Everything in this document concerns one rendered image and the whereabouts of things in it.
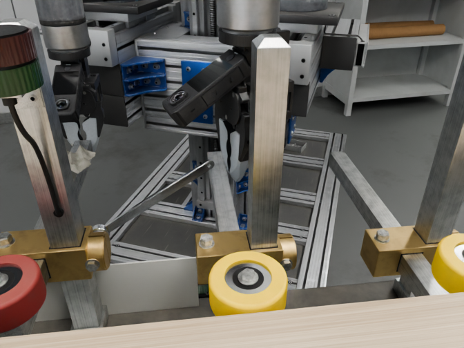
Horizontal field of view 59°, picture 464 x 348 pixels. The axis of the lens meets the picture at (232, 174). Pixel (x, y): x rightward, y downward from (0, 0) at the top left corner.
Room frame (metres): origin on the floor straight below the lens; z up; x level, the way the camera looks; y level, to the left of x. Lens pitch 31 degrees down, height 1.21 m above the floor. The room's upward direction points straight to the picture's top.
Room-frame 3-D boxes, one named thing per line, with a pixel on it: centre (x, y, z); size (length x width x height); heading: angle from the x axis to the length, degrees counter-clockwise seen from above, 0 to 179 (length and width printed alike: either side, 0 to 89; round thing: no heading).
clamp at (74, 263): (0.40, 0.23, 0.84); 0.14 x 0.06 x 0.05; 97
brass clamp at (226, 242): (0.44, -0.02, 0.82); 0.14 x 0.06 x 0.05; 97
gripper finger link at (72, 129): (0.74, 0.30, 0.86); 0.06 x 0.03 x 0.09; 7
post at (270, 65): (0.44, -0.04, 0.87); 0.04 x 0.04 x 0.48; 7
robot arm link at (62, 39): (0.74, 0.29, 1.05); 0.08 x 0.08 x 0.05
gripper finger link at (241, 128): (0.50, -0.01, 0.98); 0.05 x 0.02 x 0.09; 27
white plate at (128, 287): (0.44, 0.18, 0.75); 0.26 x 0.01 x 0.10; 97
